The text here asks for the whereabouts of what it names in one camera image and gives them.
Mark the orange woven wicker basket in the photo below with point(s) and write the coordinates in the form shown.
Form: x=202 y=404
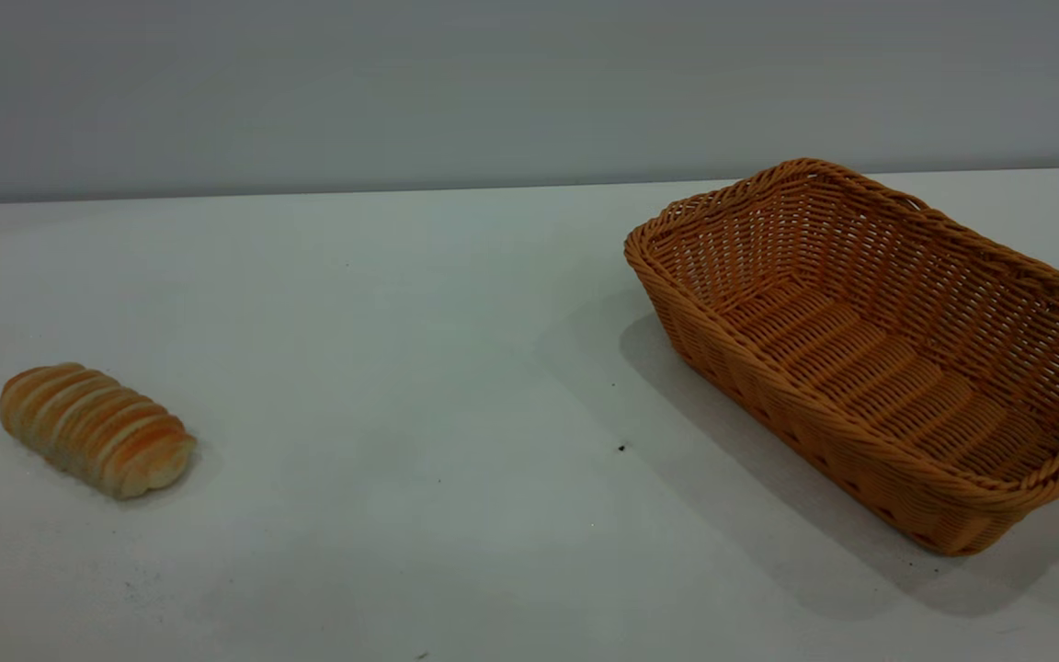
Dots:
x=870 y=368

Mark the ridged orange bread loaf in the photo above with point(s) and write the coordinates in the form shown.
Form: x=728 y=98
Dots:
x=97 y=429

